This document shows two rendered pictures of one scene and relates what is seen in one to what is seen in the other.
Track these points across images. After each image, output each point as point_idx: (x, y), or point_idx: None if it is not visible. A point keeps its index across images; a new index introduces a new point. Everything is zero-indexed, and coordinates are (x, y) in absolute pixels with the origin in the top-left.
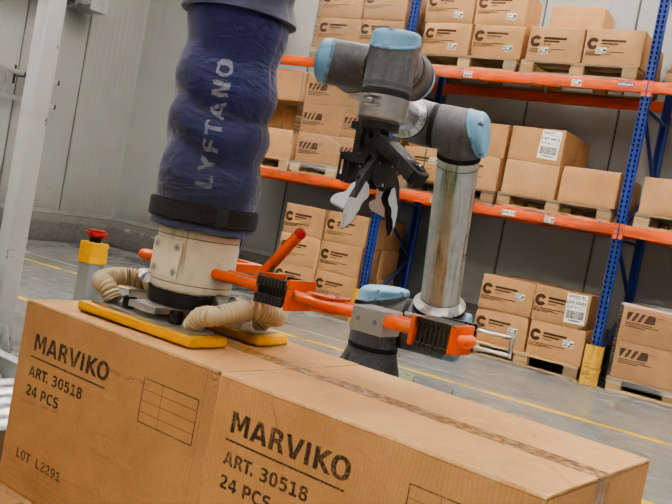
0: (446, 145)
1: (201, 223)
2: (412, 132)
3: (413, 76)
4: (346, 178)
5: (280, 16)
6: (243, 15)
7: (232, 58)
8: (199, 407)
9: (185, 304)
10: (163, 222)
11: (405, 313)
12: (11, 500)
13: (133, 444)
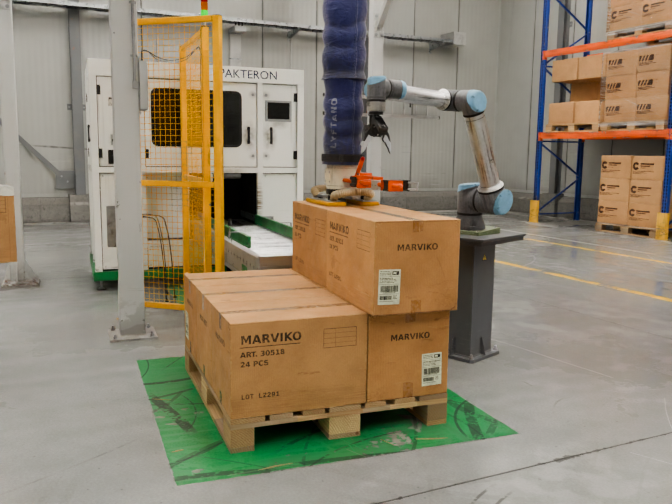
0: (462, 109)
1: (334, 161)
2: (445, 106)
3: (382, 92)
4: None
5: (351, 77)
6: (337, 80)
7: (336, 97)
8: (325, 223)
9: None
10: (323, 163)
11: None
12: (292, 273)
13: (315, 242)
